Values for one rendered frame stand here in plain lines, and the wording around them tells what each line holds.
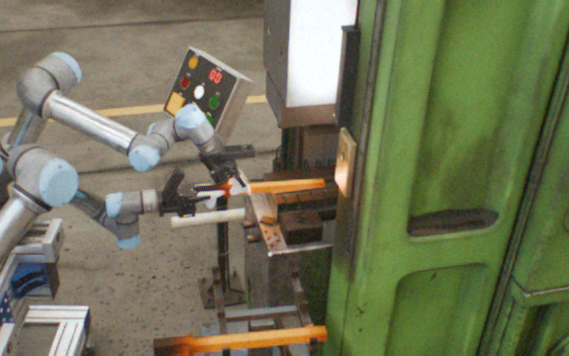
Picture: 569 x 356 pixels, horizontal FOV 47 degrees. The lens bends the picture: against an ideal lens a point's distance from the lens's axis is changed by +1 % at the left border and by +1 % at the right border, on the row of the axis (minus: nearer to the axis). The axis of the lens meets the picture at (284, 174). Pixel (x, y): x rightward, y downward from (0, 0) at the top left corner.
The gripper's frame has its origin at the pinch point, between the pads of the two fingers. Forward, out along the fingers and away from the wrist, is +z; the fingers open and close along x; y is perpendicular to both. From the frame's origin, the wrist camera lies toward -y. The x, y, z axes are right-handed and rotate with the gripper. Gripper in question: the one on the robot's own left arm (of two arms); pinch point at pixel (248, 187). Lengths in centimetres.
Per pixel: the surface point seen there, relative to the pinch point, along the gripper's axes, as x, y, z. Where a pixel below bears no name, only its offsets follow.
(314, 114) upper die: 7.8, -29.9, -17.0
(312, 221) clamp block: 16.9, -12.9, 11.1
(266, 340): 66, 7, -6
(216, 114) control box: -42.0, 0.8, -6.0
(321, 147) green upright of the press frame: -18.5, -26.5, 14.2
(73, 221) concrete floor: -129, 110, 54
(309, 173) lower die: -7.4, -18.6, 13.0
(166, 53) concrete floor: -342, 47, 88
